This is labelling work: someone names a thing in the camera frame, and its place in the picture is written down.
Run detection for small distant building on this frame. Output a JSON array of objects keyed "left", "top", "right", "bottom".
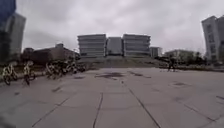
[{"left": 149, "top": 46, "right": 163, "bottom": 59}]

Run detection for row of bushes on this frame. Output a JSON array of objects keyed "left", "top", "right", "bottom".
[{"left": 154, "top": 51, "right": 224, "bottom": 73}]

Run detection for low pale distant building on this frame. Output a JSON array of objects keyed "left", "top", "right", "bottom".
[{"left": 163, "top": 49, "right": 196, "bottom": 62}]

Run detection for person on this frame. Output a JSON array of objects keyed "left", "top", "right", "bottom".
[{"left": 167, "top": 56, "right": 177, "bottom": 73}]

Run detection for tall pale building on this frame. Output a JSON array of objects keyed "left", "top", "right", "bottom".
[{"left": 0, "top": 12, "right": 27, "bottom": 64}]

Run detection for large grey building with windows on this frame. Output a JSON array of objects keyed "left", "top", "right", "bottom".
[{"left": 201, "top": 14, "right": 224, "bottom": 63}]

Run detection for wide grey twin-block building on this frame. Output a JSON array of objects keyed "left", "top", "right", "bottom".
[{"left": 76, "top": 33, "right": 152, "bottom": 59}]

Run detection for wide stairs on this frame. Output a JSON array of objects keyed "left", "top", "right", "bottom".
[{"left": 77, "top": 55, "right": 168, "bottom": 70}]

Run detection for low dark building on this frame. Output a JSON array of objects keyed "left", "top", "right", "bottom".
[{"left": 21, "top": 42, "right": 80, "bottom": 66}]

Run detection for row of parked bicycles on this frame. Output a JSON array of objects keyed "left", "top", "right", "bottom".
[{"left": 0, "top": 58, "right": 88, "bottom": 87}]

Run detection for grey paved plaza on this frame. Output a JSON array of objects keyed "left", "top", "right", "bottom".
[{"left": 0, "top": 67, "right": 224, "bottom": 128}]

